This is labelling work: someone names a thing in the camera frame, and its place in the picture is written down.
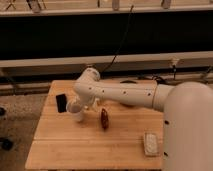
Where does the black rectangular phone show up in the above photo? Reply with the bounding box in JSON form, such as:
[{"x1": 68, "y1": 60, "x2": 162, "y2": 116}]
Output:
[{"x1": 56, "y1": 94, "x2": 67, "y2": 113}]

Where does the white ceramic cup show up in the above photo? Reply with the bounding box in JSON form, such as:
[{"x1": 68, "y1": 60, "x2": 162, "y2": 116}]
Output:
[{"x1": 66, "y1": 101, "x2": 84, "y2": 122}]

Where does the black cable behind table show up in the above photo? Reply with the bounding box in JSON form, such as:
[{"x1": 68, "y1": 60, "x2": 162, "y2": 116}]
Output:
[{"x1": 137, "y1": 75, "x2": 168, "y2": 85}]

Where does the green bowl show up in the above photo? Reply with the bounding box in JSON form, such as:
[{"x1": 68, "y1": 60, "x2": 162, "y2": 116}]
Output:
[{"x1": 120, "y1": 80, "x2": 137, "y2": 84}]

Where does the black hanging cable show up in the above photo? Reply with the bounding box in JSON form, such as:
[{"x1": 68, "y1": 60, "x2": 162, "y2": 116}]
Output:
[{"x1": 102, "y1": 4, "x2": 135, "y2": 72}]

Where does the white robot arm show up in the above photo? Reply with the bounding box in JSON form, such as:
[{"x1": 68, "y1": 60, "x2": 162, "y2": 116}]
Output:
[{"x1": 73, "y1": 68, "x2": 213, "y2": 171}]

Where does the red brown chili pepper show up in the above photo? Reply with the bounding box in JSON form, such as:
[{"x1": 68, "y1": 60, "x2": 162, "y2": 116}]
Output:
[{"x1": 101, "y1": 108, "x2": 109, "y2": 130}]

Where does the black chair wheel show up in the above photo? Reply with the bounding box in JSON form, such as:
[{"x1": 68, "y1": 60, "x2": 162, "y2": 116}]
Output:
[{"x1": 0, "y1": 137, "x2": 13, "y2": 150}]

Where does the white rectangular sponge block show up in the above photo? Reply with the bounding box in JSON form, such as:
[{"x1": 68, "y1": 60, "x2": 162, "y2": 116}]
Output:
[{"x1": 144, "y1": 133, "x2": 159, "y2": 156}]

